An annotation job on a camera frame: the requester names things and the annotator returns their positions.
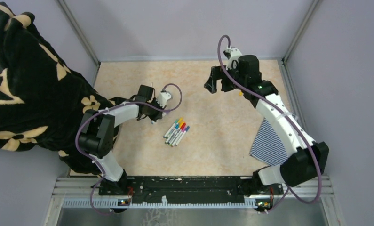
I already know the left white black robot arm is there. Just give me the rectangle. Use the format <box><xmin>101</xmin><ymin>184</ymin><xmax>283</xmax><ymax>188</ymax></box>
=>
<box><xmin>75</xmin><ymin>85</ymin><xmax>172</xmax><ymax>195</ymax></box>

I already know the orange cap white marker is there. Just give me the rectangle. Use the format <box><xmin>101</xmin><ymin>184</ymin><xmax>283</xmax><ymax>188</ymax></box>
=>
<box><xmin>165</xmin><ymin>121</ymin><xmax>184</xmax><ymax>144</ymax></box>

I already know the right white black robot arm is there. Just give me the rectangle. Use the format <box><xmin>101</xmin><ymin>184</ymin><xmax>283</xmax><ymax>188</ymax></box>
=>
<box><xmin>204</xmin><ymin>55</ymin><xmax>329</xmax><ymax>195</ymax></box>

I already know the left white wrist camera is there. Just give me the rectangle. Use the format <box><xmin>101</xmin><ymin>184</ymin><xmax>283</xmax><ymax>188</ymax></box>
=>
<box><xmin>156</xmin><ymin>91</ymin><xmax>173</xmax><ymax>109</ymax></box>

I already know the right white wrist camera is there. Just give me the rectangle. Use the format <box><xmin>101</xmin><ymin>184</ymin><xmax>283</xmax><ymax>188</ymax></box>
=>
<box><xmin>223</xmin><ymin>47</ymin><xmax>242</xmax><ymax>71</ymax></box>

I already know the purple cable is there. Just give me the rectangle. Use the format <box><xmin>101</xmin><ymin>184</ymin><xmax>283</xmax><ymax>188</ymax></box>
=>
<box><xmin>75</xmin><ymin>83</ymin><xmax>183</xmax><ymax>217</ymax></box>
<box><xmin>217</xmin><ymin>35</ymin><xmax>323</xmax><ymax>216</ymax></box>

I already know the blue cap white marker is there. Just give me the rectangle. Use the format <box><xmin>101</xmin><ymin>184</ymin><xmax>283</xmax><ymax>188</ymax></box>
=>
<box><xmin>173</xmin><ymin>126</ymin><xmax>190</xmax><ymax>146</ymax></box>

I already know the blue striped cloth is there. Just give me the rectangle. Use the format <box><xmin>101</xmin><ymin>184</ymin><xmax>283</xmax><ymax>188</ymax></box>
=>
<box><xmin>249</xmin><ymin>118</ymin><xmax>288</xmax><ymax>166</ymax></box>

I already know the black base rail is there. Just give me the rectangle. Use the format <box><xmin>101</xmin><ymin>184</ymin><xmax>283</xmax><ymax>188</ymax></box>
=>
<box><xmin>98</xmin><ymin>176</ymin><xmax>284</xmax><ymax>211</ymax></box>

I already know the black floral blanket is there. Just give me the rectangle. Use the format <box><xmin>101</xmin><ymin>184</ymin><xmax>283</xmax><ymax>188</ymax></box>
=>
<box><xmin>0</xmin><ymin>2</ymin><xmax>123</xmax><ymax>175</ymax></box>

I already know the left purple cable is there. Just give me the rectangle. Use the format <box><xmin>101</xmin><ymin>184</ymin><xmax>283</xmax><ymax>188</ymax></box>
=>
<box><xmin>75</xmin><ymin>83</ymin><xmax>183</xmax><ymax>217</ymax></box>

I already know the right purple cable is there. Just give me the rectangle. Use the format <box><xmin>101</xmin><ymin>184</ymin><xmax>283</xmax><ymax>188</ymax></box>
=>
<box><xmin>217</xmin><ymin>35</ymin><xmax>323</xmax><ymax>216</ymax></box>

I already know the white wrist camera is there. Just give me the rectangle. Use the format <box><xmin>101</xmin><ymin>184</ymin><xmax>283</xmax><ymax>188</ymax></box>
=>
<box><xmin>223</xmin><ymin>47</ymin><xmax>242</xmax><ymax>71</ymax></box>
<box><xmin>156</xmin><ymin>91</ymin><xmax>173</xmax><ymax>109</ymax></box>

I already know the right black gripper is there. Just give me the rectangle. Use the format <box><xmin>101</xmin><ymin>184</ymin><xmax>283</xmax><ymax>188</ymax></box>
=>
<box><xmin>204</xmin><ymin>62</ymin><xmax>247</xmax><ymax>94</ymax></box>

